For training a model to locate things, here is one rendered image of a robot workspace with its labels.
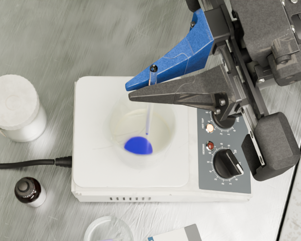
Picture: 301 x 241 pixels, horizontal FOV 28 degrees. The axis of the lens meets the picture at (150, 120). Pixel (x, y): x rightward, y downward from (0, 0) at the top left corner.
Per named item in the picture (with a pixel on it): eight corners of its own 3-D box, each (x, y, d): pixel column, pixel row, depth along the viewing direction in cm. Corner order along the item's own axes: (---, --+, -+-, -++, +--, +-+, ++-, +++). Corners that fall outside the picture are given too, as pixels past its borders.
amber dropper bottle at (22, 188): (50, 187, 70) (41, 177, 63) (40, 212, 69) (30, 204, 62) (26, 178, 70) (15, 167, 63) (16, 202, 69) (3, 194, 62)
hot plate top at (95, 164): (187, 78, 65) (188, 76, 64) (189, 189, 62) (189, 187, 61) (76, 78, 65) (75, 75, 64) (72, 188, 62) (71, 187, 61)
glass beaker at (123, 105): (163, 106, 64) (167, 81, 55) (179, 164, 62) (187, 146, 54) (99, 123, 63) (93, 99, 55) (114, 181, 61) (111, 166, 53)
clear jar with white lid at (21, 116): (43, 90, 73) (32, 68, 65) (52, 137, 71) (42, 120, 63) (-7, 101, 72) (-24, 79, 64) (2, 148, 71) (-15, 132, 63)
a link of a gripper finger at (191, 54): (192, 37, 50) (200, 5, 44) (207, 76, 49) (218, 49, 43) (112, 60, 49) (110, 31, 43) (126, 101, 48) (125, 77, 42)
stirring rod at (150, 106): (149, 130, 61) (156, 61, 42) (151, 136, 61) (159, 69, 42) (144, 132, 61) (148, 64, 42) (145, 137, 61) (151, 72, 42)
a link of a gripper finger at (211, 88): (209, 80, 49) (219, 53, 43) (224, 121, 48) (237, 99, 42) (128, 105, 48) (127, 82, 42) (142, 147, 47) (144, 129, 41)
